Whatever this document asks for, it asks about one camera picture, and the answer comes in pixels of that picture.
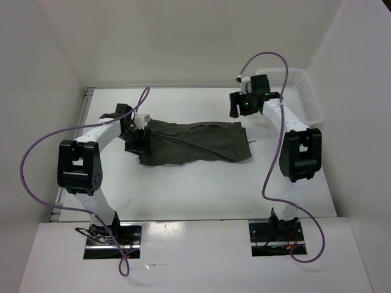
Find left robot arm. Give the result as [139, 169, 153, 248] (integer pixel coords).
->
[57, 104, 151, 244]

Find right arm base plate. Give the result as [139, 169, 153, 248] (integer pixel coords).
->
[248, 219, 307, 257]

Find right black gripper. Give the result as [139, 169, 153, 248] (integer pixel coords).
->
[229, 89, 258, 118]

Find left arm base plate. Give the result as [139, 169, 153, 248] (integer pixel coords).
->
[75, 223, 142, 260]

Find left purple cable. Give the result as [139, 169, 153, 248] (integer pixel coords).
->
[20, 86, 151, 278]

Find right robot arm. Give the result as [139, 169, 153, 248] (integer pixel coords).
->
[230, 74, 322, 240]

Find aluminium table edge rail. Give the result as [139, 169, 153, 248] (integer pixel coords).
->
[50, 87, 95, 222]

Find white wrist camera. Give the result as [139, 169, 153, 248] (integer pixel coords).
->
[133, 114, 151, 130]
[236, 74, 252, 95]

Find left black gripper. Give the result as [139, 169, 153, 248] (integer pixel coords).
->
[117, 126, 151, 156]

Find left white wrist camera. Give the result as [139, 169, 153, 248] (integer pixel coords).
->
[133, 114, 151, 130]

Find white plastic basket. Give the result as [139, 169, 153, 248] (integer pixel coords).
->
[256, 68, 325, 126]

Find dark green shorts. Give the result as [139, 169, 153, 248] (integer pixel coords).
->
[140, 120, 252, 167]

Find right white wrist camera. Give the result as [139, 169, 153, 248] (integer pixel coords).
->
[236, 74, 252, 95]

